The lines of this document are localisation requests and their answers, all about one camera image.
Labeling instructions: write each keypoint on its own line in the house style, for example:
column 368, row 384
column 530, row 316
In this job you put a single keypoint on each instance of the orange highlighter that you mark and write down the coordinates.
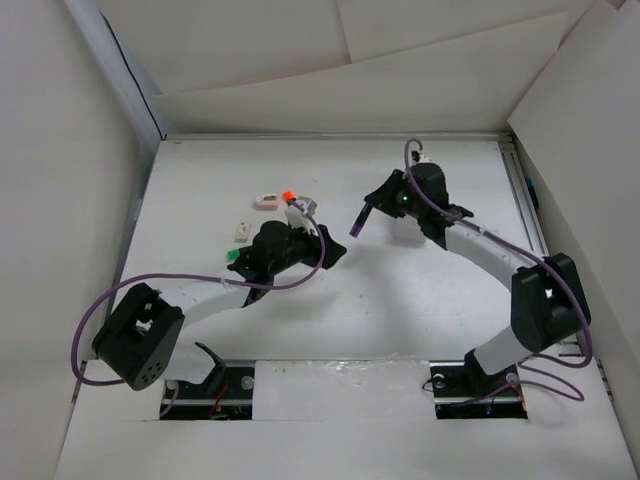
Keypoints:
column 289, row 198

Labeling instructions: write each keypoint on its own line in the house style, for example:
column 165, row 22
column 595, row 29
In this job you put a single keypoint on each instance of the blue object on rail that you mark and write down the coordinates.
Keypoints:
column 532, row 192

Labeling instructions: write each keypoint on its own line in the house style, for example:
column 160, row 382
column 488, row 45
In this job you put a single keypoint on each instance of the white divided paper container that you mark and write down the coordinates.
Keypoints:
column 407, row 229

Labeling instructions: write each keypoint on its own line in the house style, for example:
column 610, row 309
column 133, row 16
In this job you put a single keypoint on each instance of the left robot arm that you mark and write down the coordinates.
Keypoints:
column 140, row 341

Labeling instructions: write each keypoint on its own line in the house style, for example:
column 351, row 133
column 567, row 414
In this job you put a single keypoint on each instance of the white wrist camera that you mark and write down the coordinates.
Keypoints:
column 298, row 213
column 421, row 158

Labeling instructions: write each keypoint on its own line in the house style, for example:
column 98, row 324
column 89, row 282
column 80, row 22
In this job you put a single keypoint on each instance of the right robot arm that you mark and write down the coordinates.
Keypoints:
column 547, row 304

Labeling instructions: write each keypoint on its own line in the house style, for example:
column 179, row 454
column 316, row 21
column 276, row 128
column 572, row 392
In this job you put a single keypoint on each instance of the green highlighter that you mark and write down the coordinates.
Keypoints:
column 233, row 255

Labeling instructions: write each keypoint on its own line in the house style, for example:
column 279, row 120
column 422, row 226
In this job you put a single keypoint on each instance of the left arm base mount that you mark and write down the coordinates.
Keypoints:
column 226, row 394

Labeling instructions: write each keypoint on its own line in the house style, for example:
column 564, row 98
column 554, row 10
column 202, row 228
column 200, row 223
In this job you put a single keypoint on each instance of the white small eraser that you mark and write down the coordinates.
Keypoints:
column 242, row 232

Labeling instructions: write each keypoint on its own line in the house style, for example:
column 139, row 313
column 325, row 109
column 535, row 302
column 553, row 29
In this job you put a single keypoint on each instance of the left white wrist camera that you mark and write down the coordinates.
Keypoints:
column 298, row 213

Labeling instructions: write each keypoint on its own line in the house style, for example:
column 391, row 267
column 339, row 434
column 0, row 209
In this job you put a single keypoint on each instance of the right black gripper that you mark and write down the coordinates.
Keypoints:
column 383, row 197

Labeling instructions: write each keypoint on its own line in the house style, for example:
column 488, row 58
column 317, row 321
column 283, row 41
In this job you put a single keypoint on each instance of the purple highlighter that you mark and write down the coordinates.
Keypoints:
column 360, row 221

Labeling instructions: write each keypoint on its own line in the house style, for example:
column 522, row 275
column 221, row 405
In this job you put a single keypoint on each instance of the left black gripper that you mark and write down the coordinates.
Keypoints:
column 314, row 249

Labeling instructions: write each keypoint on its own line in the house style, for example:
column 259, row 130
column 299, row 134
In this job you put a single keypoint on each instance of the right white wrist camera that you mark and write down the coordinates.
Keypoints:
column 421, row 158

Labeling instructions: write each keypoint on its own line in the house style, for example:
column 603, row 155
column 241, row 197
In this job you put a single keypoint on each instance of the aluminium frame rail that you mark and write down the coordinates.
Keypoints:
column 524, row 201

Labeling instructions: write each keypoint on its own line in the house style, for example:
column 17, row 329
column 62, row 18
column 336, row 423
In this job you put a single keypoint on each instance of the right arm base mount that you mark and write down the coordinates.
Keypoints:
column 462, row 390

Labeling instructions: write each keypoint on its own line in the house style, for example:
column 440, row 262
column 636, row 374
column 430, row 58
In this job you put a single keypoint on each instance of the pink white eraser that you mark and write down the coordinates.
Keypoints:
column 266, row 202

